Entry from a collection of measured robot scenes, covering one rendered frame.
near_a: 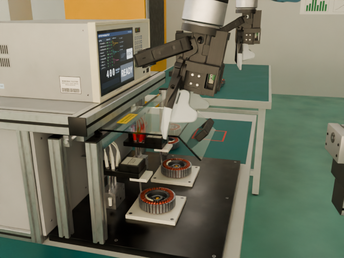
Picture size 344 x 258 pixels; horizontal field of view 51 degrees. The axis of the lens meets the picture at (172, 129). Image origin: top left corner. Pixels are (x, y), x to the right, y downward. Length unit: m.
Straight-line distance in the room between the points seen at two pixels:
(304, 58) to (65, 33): 5.56
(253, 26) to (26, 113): 0.80
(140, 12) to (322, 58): 3.14
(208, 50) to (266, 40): 5.62
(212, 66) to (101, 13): 4.27
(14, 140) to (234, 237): 0.64
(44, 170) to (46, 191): 0.06
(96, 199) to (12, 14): 4.20
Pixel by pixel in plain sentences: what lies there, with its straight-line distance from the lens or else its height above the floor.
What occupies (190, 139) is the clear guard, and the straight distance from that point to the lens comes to 0.89.
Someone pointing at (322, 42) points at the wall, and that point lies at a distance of 6.32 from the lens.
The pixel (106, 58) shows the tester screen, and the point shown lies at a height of 1.23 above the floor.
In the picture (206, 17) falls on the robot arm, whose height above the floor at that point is 1.34.
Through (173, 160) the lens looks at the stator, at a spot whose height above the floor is 0.81.
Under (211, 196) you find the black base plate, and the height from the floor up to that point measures 0.77.
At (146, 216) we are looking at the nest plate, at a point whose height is 0.78.
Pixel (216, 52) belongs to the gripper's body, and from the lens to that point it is 0.64.
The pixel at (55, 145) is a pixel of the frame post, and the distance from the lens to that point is 0.92.
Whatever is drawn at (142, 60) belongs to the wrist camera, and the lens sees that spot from 0.67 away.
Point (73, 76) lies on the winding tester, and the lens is 0.98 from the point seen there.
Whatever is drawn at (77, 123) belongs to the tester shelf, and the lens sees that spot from 0.85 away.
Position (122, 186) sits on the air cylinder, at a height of 0.82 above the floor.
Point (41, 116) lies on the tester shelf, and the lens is 0.89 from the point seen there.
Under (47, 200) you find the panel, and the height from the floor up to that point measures 0.86.
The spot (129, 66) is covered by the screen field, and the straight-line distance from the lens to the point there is 1.15.
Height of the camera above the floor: 1.35
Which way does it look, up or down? 18 degrees down
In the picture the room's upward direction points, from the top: straight up
